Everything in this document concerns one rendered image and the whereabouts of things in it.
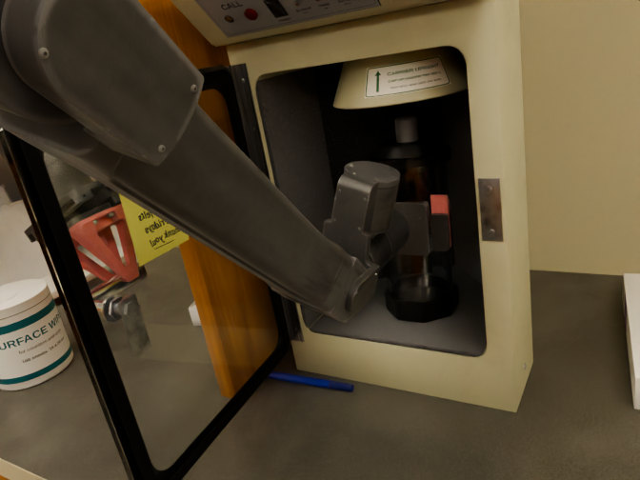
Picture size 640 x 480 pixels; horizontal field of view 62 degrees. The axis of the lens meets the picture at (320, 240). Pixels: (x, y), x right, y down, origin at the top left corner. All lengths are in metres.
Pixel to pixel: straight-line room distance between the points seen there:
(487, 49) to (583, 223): 0.55
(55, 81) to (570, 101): 0.89
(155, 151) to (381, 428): 0.55
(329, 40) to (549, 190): 0.55
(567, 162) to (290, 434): 0.64
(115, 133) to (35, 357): 0.85
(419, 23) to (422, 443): 0.46
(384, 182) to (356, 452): 0.33
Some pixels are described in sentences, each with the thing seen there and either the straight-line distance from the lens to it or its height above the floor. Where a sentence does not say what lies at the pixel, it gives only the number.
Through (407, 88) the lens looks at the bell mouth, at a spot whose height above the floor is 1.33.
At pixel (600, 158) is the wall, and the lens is 1.01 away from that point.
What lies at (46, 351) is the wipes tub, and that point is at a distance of 1.03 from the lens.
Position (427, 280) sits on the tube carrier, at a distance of 0.73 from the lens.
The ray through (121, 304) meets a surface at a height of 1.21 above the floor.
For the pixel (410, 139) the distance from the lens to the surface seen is 0.70.
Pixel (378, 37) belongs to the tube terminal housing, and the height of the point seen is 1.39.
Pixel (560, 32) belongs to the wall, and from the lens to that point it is 0.98.
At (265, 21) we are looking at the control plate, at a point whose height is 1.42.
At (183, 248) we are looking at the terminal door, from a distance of 0.59.
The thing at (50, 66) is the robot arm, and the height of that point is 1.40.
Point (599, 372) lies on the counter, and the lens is 0.80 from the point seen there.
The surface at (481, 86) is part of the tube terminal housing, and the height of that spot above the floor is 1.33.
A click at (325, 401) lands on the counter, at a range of 0.76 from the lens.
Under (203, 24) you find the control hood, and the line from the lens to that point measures 0.66.
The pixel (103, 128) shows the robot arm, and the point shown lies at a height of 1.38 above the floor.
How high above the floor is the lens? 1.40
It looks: 20 degrees down
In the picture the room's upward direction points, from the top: 10 degrees counter-clockwise
